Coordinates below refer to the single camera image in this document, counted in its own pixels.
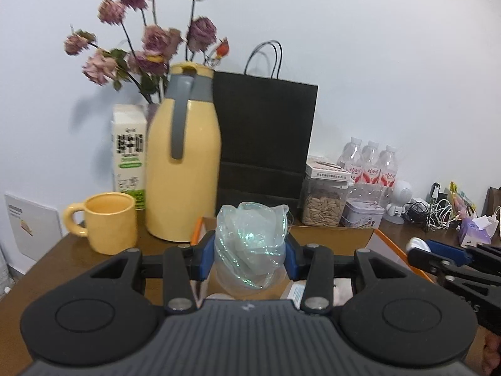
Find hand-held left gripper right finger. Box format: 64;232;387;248
285;237;412;315

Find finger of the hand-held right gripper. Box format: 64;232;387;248
407;248;501;296
426;239;501;261

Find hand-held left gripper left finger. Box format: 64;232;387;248
89;239;216;315

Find small white object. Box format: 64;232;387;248
406;237;430;253

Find iridescent plastic bag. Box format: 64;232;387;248
214;201;290;296

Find red cardboard box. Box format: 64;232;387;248
192;216;435;310

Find purple tissue pack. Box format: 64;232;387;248
458;215;498;248

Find colourful snack packets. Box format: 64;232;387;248
448;181;476;220

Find clear seed container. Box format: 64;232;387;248
301;157;355;227

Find white robot speaker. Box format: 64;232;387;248
383;180;416;224

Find yellow thermos jug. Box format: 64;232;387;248
146;62;222;242

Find grey tin box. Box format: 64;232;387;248
340;199;385;229

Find clear water bottle red label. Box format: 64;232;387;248
337;137;364;183
360;140;382;200
378;145;399;204

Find yellow mug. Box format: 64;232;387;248
63;192;138;255

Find white milk carton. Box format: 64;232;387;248
112;104;148;210

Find black paper bag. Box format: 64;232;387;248
212;40;318;218

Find white printed board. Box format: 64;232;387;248
5;192;64;263

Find dried rose bouquet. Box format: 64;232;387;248
64;0;230;104

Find white tangled cables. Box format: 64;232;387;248
426;198;460;232

